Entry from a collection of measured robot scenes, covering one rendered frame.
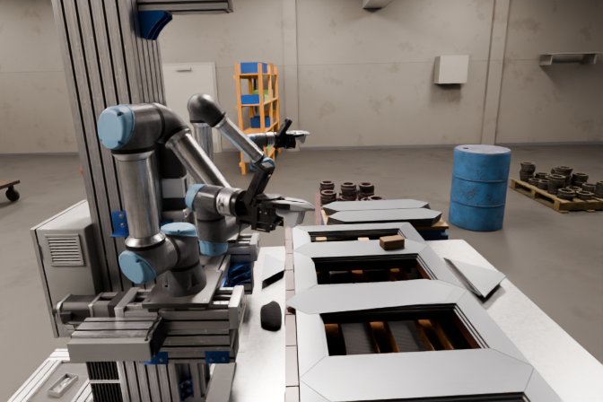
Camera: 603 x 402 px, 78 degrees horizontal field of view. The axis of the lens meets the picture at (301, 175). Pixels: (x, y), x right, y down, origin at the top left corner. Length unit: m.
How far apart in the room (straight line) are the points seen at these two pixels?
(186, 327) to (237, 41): 8.35
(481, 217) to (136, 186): 4.04
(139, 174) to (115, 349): 0.58
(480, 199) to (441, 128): 5.42
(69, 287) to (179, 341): 0.50
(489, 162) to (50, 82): 9.75
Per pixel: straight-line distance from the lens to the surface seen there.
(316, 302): 1.62
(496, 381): 1.41
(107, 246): 1.64
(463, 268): 2.11
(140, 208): 1.18
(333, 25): 9.30
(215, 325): 1.42
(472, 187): 4.59
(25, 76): 11.42
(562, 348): 1.80
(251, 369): 1.60
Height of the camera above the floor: 1.74
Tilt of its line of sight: 15 degrees down
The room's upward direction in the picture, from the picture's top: 1 degrees counter-clockwise
